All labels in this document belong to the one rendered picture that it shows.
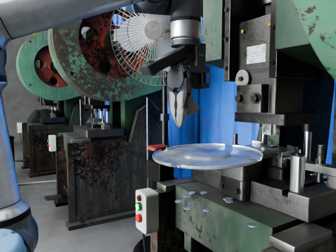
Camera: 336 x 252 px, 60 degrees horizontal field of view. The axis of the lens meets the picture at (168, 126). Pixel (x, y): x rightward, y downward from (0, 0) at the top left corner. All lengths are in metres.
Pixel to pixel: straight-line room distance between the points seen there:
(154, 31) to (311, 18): 1.12
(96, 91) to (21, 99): 5.29
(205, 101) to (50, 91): 1.84
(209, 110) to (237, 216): 2.19
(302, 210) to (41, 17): 0.68
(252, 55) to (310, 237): 0.52
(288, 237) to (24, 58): 3.36
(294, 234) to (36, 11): 0.66
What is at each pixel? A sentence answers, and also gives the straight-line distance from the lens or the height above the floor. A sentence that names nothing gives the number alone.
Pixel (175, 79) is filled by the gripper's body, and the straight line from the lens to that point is 0.72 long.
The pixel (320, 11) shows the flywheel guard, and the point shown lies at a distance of 0.55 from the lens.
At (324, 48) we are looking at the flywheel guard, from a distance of 0.59.
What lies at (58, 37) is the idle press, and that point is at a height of 1.32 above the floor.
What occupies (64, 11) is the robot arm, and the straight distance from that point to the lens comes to 0.56.
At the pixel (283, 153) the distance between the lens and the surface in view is 0.91.
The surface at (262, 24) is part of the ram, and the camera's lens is 0.93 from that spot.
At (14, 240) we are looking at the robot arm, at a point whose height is 0.68.
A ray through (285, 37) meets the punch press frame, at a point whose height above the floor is 1.09.
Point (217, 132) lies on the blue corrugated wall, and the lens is 2.80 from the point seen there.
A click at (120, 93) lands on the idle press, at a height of 0.97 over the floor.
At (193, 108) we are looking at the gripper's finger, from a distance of 0.73.
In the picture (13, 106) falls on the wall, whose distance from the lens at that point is 7.22.
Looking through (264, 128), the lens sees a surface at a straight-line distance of 0.97.
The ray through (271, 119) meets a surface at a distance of 0.89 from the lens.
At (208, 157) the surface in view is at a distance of 0.73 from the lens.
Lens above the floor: 0.93
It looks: 5 degrees down
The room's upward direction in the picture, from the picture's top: straight up
